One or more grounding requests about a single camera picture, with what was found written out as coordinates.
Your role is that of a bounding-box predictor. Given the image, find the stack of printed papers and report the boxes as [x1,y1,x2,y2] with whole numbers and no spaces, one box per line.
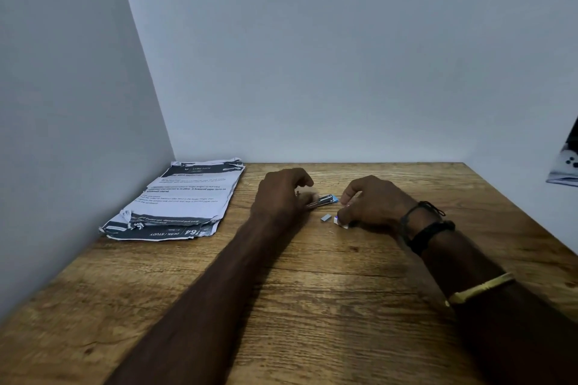
[99,158,246,242]

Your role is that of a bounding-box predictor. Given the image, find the black band bracelet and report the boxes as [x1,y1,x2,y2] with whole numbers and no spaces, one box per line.
[406,220,456,257]

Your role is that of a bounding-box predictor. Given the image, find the silver blue stapler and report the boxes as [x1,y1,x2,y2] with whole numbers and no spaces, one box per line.
[306,194,338,209]

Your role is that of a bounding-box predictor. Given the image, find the papers on window sill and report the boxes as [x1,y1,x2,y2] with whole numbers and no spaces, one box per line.
[546,116,578,187]

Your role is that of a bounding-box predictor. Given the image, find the person's left hand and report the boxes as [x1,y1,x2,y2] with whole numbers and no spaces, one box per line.
[250,168,319,227]

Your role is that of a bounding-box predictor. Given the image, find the wooden table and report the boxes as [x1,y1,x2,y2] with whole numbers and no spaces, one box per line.
[0,162,578,385]

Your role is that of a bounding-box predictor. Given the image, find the thin black thread bracelet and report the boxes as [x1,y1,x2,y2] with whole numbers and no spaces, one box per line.
[399,201,447,241]

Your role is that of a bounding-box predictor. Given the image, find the person's right forearm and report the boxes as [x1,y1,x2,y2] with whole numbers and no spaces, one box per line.
[399,206,578,385]

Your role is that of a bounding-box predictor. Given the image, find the person's right hand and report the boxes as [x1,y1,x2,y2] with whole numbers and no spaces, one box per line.
[336,174,423,236]

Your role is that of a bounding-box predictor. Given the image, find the person's left forearm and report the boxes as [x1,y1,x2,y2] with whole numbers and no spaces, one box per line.
[104,211,312,385]

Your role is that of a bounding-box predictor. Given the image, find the gold bangle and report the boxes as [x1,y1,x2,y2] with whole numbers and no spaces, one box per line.
[444,273,515,307]

